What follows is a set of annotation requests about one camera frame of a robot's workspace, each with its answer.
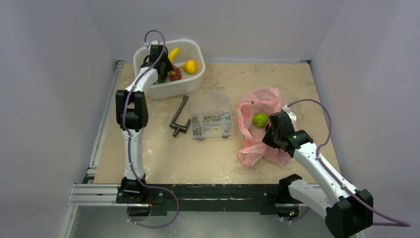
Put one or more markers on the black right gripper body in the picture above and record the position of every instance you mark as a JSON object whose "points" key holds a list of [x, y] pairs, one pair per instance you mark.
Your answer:
{"points": [[272, 134]]}

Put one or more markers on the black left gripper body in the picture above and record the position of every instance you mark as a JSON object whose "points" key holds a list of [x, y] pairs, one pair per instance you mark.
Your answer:
{"points": [[167, 66]]}

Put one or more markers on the red fake strawberries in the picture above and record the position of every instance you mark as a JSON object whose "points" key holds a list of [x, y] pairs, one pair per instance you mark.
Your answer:
{"points": [[175, 74]]}

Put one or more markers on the light green fake fruit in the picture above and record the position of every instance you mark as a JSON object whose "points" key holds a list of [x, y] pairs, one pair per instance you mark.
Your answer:
{"points": [[260, 120]]}

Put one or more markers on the pink plastic bag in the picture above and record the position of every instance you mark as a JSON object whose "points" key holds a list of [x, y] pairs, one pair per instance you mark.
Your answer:
{"points": [[265, 100]]}

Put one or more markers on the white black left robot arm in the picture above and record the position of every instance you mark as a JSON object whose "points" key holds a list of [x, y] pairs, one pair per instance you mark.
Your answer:
{"points": [[132, 116]]}

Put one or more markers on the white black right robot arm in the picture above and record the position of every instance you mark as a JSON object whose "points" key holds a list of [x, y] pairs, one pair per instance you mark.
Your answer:
{"points": [[345, 209]]}

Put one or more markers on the yellow fake lemon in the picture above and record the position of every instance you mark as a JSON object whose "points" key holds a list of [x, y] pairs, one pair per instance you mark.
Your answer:
{"points": [[190, 67]]}

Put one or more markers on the white plastic basin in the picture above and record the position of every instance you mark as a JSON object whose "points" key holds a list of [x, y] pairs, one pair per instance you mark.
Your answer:
{"points": [[182, 82]]}

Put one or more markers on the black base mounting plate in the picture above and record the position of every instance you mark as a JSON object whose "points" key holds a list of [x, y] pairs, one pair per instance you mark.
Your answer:
{"points": [[159, 199]]}

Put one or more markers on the clear plastic screw organizer box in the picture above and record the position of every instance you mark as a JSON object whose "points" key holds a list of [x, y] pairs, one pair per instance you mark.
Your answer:
{"points": [[211, 115]]}

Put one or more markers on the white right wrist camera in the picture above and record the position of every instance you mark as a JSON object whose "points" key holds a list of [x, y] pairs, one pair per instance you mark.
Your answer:
{"points": [[291, 115]]}

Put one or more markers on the aluminium extrusion frame rail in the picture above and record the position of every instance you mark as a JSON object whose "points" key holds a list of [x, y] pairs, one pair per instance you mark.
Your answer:
{"points": [[88, 193]]}

